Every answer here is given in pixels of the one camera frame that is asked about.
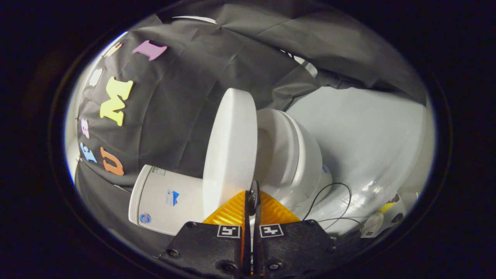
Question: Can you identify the black backdrop cloth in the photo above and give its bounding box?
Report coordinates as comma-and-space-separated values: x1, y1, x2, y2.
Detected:
74, 0, 427, 248

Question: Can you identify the white toilet tank lid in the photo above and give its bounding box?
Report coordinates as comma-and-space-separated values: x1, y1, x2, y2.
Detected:
128, 165, 152, 226

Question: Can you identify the thin black cable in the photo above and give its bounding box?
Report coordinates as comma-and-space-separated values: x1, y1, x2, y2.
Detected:
302, 182, 363, 226

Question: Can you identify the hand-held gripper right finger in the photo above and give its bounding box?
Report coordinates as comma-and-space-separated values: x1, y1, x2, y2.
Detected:
253, 190, 349, 277

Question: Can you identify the small black lid tab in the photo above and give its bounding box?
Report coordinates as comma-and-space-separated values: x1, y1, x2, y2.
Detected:
248, 180, 261, 216

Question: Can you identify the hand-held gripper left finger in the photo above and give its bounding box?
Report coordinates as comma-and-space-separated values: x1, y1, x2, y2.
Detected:
161, 190, 251, 278

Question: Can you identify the white toilet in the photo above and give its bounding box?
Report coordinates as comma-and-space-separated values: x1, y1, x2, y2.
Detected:
136, 108, 334, 236

